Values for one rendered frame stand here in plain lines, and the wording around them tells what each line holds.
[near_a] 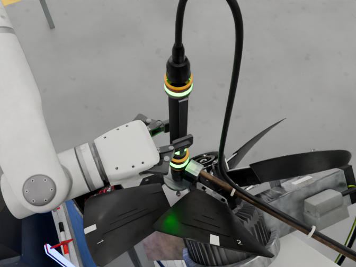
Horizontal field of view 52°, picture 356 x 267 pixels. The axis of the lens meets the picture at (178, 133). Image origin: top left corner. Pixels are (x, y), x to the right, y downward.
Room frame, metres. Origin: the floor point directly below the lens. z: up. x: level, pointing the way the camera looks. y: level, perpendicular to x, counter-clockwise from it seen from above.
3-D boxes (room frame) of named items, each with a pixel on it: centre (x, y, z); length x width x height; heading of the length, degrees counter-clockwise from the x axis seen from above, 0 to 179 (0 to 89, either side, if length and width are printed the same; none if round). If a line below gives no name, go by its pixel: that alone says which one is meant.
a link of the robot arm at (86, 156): (0.29, 0.16, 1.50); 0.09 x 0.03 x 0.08; 24
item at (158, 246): (0.31, 0.03, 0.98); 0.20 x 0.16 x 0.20; 23
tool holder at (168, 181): (0.35, -0.01, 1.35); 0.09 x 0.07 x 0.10; 58
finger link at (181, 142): (0.32, 0.00, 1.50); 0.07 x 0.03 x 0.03; 114
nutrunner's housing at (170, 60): (0.36, 0.00, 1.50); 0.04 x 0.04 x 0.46
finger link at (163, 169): (0.29, 0.05, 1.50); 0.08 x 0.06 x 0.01; 54
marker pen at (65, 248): (0.32, 0.38, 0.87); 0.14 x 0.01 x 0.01; 20
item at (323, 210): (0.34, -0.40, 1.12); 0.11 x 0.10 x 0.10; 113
